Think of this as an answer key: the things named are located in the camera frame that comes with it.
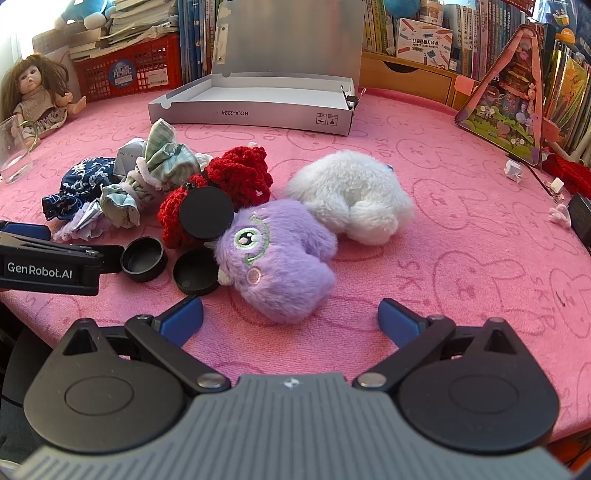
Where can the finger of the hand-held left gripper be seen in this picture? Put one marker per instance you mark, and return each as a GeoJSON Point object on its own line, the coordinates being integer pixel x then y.
{"type": "Point", "coordinates": [23, 229]}
{"type": "Point", "coordinates": [111, 260]}

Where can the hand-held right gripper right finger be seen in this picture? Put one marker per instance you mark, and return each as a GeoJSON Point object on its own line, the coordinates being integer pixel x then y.
{"type": "Point", "coordinates": [397, 321]}

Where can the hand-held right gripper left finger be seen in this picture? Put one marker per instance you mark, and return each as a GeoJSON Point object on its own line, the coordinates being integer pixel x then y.
{"type": "Point", "coordinates": [182, 321]}

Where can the black round cap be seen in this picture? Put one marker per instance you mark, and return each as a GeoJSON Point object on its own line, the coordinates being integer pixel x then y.
{"type": "Point", "coordinates": [143, 259]}
{"type": "Point", "coordinates": [194, 274]}
{"type": "Point", "coordinates": [206, 212]}

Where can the navy floral cloth pouch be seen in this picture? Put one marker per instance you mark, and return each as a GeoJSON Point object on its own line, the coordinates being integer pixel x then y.
{"type": "Point", "coordinates": [83, 180]}

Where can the white paper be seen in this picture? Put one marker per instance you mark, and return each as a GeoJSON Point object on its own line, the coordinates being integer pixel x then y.
{"type": "Point", "coordinates": [128, 154]}

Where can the green checked cloth pouch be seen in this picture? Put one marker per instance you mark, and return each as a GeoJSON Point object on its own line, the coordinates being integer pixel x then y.
{"type": "Point", "coordinates": [161, 161]}

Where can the purple plush toy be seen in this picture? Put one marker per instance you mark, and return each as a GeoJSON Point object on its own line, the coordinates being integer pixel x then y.
{"type": "Point", "coordinates": [277, 263]}

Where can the white plush toy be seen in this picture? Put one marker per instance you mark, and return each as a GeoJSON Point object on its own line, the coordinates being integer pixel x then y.
{"type": "Point", "coordinates": [355, 194]}

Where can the white lace cloth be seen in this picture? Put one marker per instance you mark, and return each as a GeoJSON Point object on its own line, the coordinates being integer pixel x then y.
{"type": "Point", "coordinates": [203, 161]}

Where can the red knitted pouch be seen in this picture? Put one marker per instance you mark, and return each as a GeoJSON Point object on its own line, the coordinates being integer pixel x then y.
{"type": "Point", "coordinates": [244, 173]}

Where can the silver storage box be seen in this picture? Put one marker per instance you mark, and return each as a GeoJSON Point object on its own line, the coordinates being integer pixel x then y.
{"type": "Point", "coordinates": [258, 99]}

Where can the clear glass cup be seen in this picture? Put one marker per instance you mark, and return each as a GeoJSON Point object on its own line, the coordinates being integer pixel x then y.
{"type": "Point", "coordinates": [14, 157]}

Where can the pink bunny-print mat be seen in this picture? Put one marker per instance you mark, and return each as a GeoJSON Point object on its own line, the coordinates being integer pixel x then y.
{"type": "Point", "coordinates": [461, 258]}

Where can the gold bangle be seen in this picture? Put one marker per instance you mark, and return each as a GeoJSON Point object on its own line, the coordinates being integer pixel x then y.
{"type": "Point", "coordinates": [31, 123]}

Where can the brown-haired doll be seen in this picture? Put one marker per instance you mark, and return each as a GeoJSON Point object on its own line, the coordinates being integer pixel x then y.
{"type": "Point", "coordinates": [34, 101]}

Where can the grey gridded board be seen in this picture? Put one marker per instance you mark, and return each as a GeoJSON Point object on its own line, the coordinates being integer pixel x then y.
{"type": "Point", "coordinates": [51, 44]}

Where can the small white paper cube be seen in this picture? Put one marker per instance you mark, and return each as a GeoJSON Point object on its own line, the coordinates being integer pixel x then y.
{"type": "Point", "coordinates": [556, 185]}
{"type": "Point", "coordinates": [513, 170]}

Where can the large red plastic basket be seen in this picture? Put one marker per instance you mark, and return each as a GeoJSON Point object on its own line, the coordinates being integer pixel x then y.
{"type": "Point", "coordinates": [138, 69]}

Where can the lavender chenille stem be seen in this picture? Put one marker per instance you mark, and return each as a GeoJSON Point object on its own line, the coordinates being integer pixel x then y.
{"type": "Point", "coordinates": [561, 214]}

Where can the black box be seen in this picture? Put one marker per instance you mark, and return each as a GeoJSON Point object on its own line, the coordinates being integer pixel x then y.
{"type": "Point", "coordinates": [581, 217]}

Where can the red yarn bundle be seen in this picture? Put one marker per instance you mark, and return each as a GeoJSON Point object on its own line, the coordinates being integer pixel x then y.
{"type": "Point", "coordinates": [570, 173]}

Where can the blue cat plush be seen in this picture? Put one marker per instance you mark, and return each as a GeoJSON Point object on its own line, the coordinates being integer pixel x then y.
{"type": "Point", "coordinates": [87, 9]}

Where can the row of blue thin books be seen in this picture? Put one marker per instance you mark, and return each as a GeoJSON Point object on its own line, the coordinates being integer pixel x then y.
{"type": "Point", "coordinates": [194, 41]}

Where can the stack of worn books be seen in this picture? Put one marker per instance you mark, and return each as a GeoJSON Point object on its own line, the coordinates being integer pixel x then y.
{"type": "Point", "coordinates": [138, 23]}

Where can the pink triangular toy house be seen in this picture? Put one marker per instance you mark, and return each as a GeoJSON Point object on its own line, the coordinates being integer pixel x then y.
{"type": "Point", "coordinates": [508, 106]}

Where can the wooden drawer organizer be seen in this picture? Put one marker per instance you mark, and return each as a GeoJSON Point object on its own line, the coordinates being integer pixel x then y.
{"type": "Point", "coordinates": [406, 76]}

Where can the white printed carton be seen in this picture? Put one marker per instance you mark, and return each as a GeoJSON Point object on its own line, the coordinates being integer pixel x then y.
{"type": "Point", "coordinates": [422, 41]}

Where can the row of thin picture books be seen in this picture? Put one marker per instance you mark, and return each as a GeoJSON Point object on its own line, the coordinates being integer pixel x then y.
{"type": "Point", "coordinates": [572, 92]}

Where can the row of shelved books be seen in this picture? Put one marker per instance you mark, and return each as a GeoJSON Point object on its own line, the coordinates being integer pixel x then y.
{"type": "Point", "coordinates": [485, 37]}

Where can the blue plush toy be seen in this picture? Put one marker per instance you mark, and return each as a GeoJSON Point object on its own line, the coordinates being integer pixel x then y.
{"type": "Point", "coordinates": [401, 3]}

